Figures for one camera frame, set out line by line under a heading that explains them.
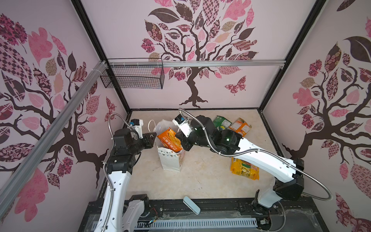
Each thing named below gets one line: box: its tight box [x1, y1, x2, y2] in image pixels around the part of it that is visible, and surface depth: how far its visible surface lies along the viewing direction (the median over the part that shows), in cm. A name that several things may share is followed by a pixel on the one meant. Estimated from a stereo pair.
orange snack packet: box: [156, 127, 184, 153], surface depth 70 cm
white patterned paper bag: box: [155, 119, 186, 172], surface depth 72 cm
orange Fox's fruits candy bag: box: [228, 117, 252, 138], surface depth 108 cm
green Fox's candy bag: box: [213, 115, 233, 131], surface depth 110 cm
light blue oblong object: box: [182, 195, 201, 216], surface depth 73 cm
